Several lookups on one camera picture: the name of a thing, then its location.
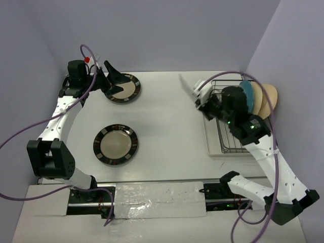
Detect silver tape sheet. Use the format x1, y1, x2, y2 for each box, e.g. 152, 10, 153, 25
114, 182, 207, 220

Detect black rim plate front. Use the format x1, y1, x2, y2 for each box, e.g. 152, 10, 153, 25
93, 124, 139, 166

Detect black wire dish rack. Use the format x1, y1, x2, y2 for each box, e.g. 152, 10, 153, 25
210, 79, 278, 154

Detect black rim plate rear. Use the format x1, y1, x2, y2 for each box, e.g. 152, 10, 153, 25
106, 73, 141, 104

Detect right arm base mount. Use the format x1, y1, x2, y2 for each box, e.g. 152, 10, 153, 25
199, 183, 249, 212

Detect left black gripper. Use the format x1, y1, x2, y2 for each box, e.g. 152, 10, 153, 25
83, 61, 130, 97

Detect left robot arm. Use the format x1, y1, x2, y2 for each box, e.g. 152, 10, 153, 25
27, 60, 138, 202

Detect teal scalloped plate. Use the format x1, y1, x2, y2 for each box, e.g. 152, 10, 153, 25
239, 80, 254, 113

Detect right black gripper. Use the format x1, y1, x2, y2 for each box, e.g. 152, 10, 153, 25
195, 92, 233, 125

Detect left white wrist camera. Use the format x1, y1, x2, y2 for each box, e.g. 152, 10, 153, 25
84, 54, 101, 67

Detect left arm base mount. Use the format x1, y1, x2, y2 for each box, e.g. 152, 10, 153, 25
66, 189, 111, 219

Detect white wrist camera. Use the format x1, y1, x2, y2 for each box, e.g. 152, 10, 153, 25
84, 54, 101, 67
192, 79, 213, 107

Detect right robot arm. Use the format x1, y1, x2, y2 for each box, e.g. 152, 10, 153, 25
193, 87, 319, 225

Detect red and teal floral plate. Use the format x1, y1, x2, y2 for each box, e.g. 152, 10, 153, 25
178, 74, 194, 99

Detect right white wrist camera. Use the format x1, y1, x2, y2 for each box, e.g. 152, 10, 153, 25
192, 79, 213, 107

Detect white drain tray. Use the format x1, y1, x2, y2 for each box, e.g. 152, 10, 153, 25
202, 116, 252, 157

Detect beige bird plate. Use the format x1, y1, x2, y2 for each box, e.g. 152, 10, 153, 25
251, 81, 263, 115
258, 84, 278, 119

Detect black rim plate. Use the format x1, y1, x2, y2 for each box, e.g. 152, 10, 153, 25
106, 73, 141, 104
93, 124, 139, 166

